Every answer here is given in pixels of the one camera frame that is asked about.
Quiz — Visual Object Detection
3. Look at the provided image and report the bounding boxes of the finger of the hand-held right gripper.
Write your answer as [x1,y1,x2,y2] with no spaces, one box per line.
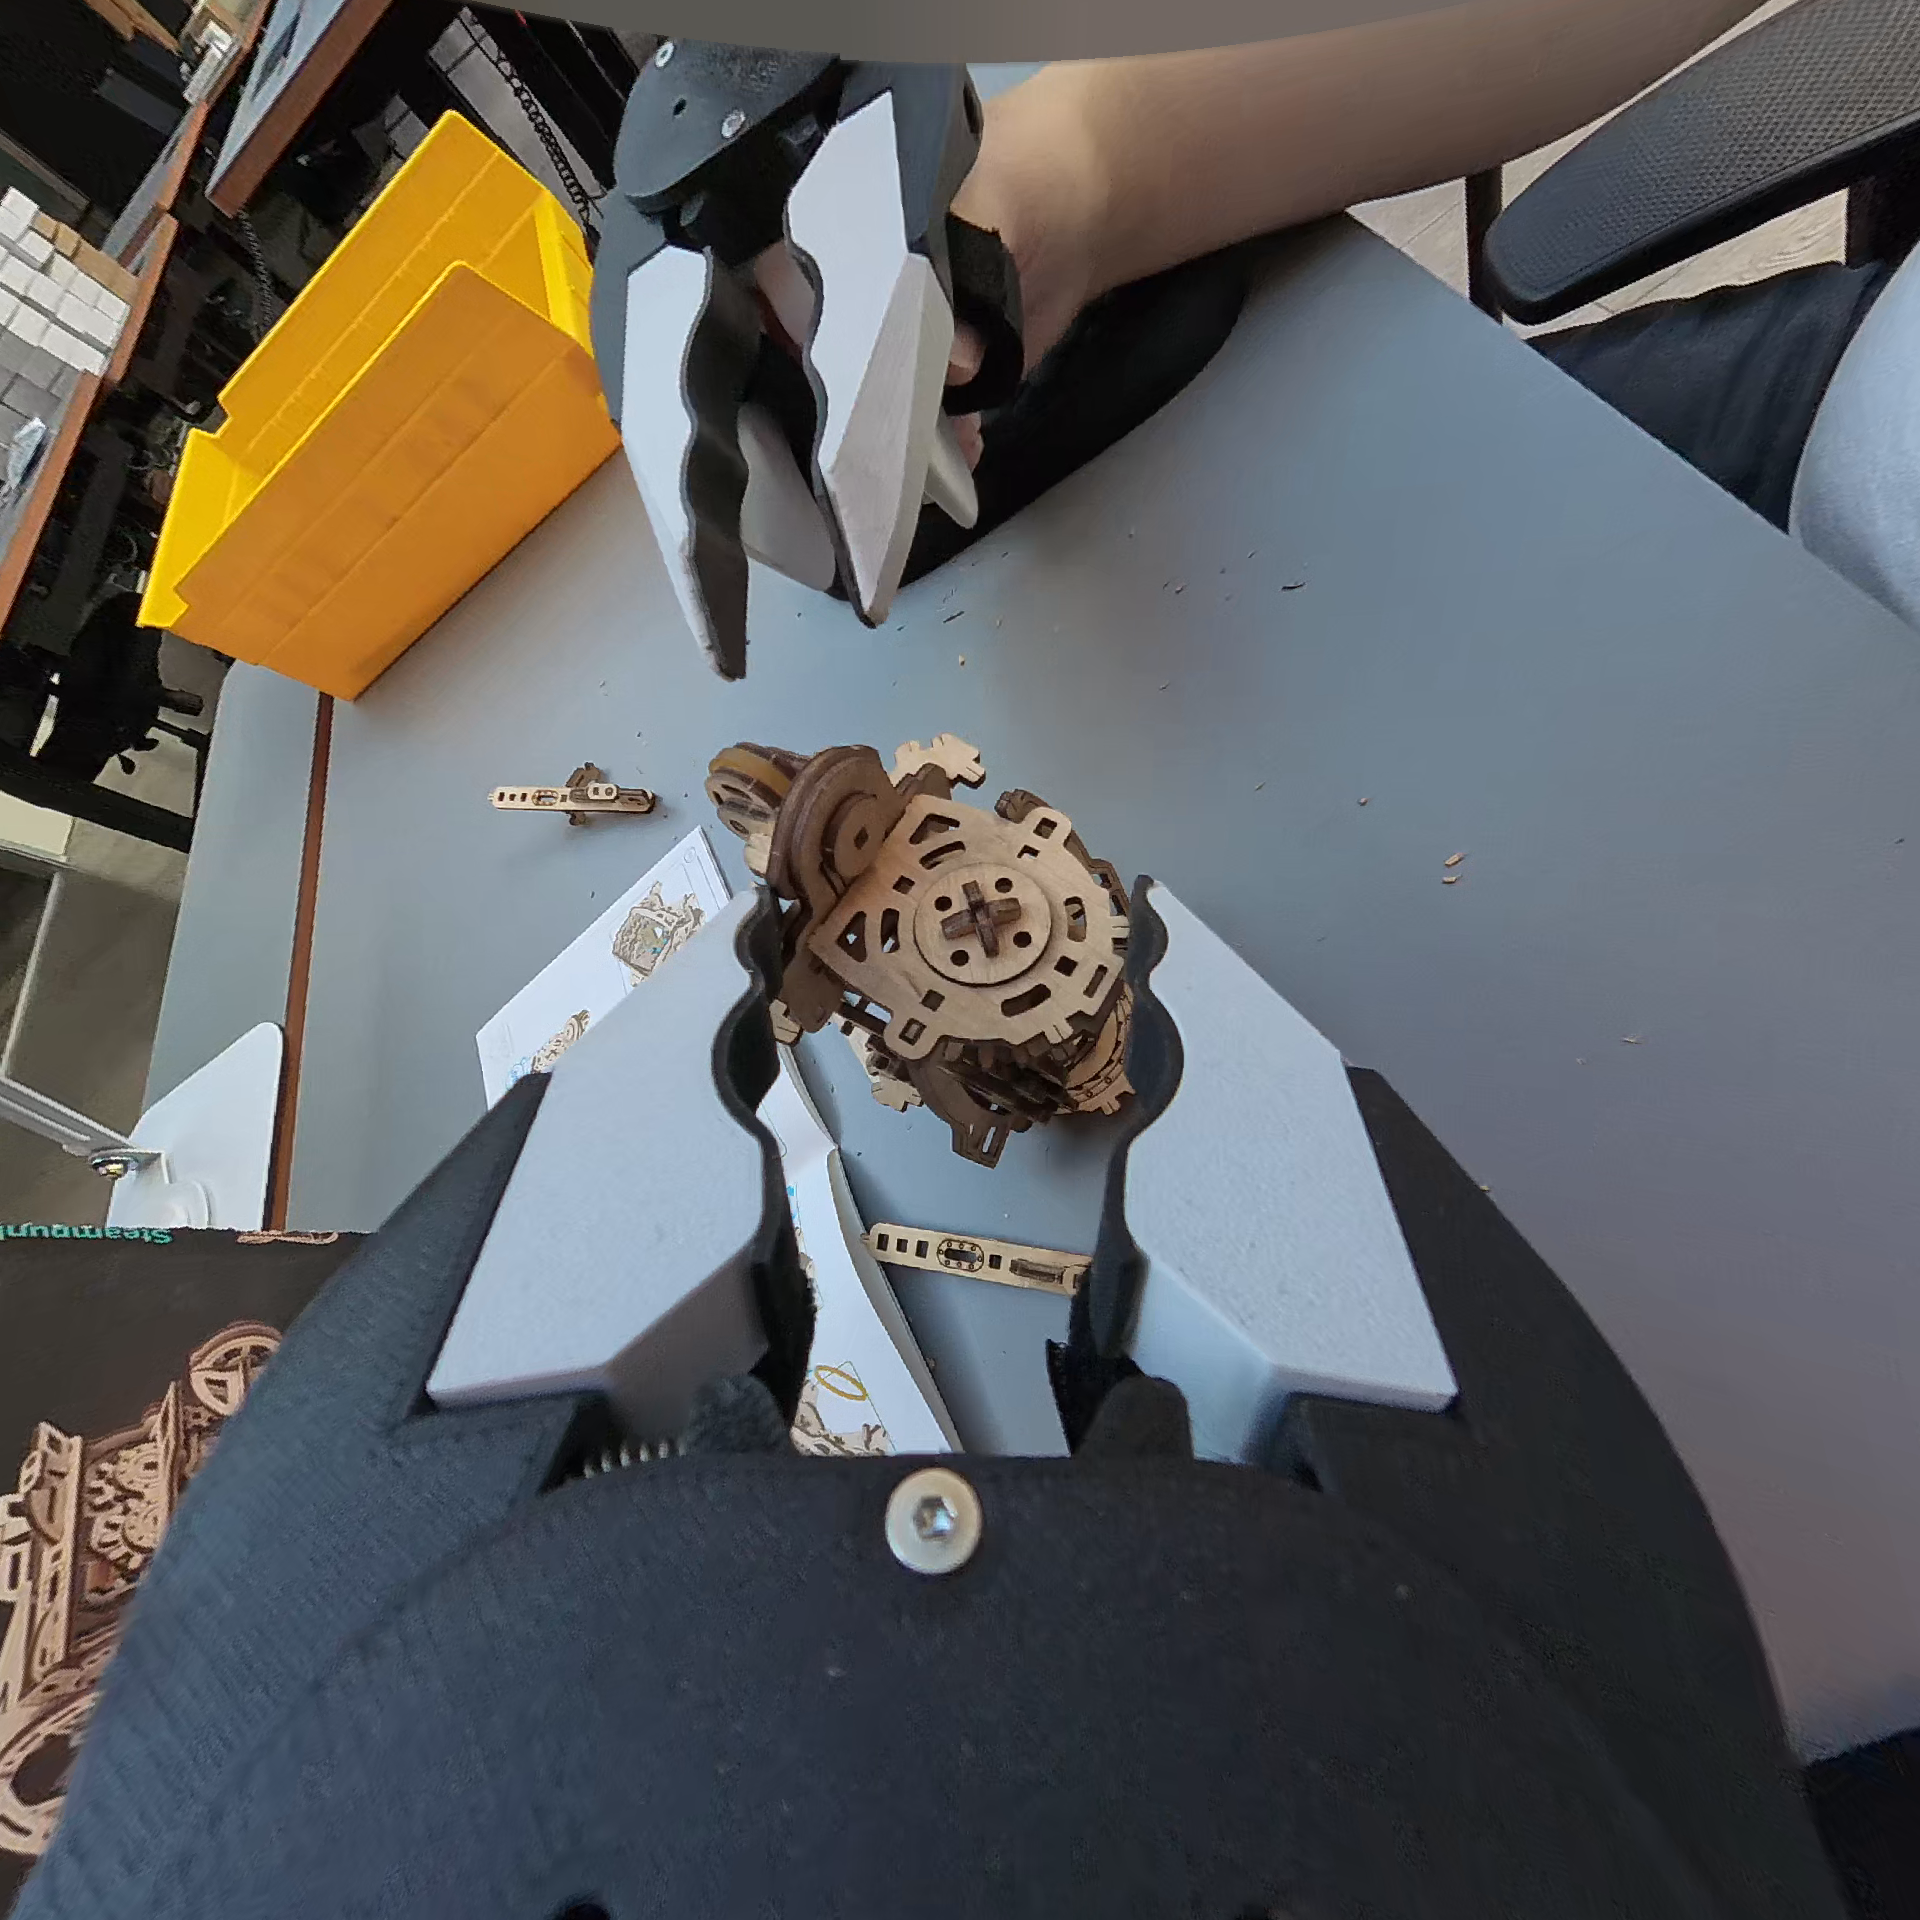
[617,246,752,684]
[785,87,963,633]

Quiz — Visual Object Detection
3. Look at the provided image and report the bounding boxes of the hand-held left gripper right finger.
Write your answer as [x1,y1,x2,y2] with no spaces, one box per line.
[1050,874,1460,1460]

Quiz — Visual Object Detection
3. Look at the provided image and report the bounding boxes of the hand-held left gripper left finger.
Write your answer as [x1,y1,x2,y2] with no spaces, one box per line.
[423,884,825,1454]

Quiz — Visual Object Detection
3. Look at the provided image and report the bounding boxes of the large wooden gear model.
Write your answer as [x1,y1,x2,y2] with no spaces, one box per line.
[772,990,1137,1172]

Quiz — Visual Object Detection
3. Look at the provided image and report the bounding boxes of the round wooden gear module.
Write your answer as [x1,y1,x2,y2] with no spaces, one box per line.
[705,736,1135,1058]

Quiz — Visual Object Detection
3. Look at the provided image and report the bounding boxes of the person's right forearm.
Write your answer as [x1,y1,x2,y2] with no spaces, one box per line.
[1119,0,1795,308]

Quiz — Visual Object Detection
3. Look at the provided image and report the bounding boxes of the grey desk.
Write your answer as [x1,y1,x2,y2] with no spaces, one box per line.
[141,218,1920,1764]

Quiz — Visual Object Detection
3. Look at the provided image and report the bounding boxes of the background grey-topped desk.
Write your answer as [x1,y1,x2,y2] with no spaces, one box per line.
[209,0,513,220]

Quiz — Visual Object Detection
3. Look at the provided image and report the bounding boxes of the adjacent brown-edged desk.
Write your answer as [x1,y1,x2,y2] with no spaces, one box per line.
[141,660,336,1233]

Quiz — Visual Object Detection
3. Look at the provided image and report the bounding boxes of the background brown-topped desk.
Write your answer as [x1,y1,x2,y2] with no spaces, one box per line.
[0,89,189,633]

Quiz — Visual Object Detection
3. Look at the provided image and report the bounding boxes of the person's right hand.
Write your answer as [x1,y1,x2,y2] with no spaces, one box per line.
[944,67,1127,483]

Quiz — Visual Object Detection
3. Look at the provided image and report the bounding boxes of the instruction booklet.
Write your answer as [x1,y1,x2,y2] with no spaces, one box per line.
[475,826,964,1456]

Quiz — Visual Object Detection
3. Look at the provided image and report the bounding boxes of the black quilted wrist rest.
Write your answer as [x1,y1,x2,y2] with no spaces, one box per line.
[896,247,1250,590]

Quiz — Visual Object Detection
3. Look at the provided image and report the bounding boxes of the yellow plastic bin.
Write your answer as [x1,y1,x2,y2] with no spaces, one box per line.
[135,107,627,705]

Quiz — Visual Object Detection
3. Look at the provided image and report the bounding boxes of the long wooden strip piece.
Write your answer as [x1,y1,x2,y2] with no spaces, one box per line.
[866,1220,1096,1302]

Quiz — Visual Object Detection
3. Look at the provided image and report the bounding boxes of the wooden strip with crosspiece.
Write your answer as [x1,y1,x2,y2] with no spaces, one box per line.
[489,759,660,828]

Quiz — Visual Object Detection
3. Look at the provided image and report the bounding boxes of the white stand base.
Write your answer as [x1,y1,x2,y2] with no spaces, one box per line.
[105,1024,290,1235]

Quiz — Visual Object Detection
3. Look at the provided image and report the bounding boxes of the black puzzle box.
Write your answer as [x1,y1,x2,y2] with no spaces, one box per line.
[0,1223,378,1871]

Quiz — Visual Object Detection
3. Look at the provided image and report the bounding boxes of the stack of small white boxes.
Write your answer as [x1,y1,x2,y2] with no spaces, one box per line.
[0,188,138,379]

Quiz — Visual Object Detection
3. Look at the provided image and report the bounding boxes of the black swivel chair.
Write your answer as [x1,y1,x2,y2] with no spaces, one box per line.
[0,600,212,811]

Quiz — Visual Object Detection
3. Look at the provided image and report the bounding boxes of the person's dark trousers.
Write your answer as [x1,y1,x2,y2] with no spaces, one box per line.
[1529,256,1896,530]

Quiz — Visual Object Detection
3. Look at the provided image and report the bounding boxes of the black mesh office chair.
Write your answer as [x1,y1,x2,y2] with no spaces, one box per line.
[1482,0,1920,328]

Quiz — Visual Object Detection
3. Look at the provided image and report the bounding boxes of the person's white shirt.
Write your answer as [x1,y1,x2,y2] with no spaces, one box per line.
[1791,256,1920,635]

